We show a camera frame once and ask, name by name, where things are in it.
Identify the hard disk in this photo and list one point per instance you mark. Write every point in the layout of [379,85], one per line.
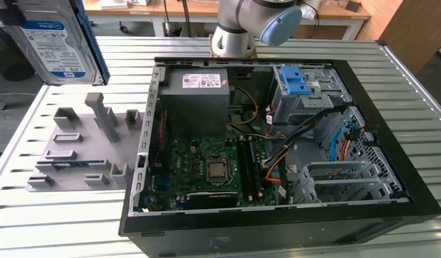
[51,45]

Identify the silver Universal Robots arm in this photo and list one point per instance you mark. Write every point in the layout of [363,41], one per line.
[235,40]

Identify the grey metal disk bay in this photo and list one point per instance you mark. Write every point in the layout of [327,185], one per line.
[349,183]

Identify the grey power supply unit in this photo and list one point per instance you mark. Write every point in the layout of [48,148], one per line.
[195,113]

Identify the green motherboard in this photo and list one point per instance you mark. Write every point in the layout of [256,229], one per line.
[191,150]

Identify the silver CPU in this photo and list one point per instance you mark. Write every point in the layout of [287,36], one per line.
[218,170]

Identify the black RAM slot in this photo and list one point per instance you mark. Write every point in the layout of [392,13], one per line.
[246,166]

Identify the CPU socket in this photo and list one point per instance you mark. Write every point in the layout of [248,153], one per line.
[220,180]

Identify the black graphics card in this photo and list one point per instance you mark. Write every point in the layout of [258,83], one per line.
[211,200]

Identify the metal optical drive cage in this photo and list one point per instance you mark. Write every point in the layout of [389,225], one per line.
[313,103]

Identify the blue plastic drive latch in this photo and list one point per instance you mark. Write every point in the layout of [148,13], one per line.
[293,78]

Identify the grey plastic parts rack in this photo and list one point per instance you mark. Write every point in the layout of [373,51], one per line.
[87,150]

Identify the black open PC case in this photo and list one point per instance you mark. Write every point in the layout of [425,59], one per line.
[242,236]

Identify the white flat box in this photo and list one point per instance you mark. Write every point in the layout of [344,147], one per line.
[114,5]

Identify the small brown box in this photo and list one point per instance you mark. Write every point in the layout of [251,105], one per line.
[352,6]

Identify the black mesh wastebasket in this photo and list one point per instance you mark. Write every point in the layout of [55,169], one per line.
[9,67]

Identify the brown wooden cabinet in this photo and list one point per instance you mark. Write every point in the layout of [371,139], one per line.
[413,27]

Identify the wooden desk white frame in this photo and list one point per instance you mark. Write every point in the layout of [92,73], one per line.
[202,9]

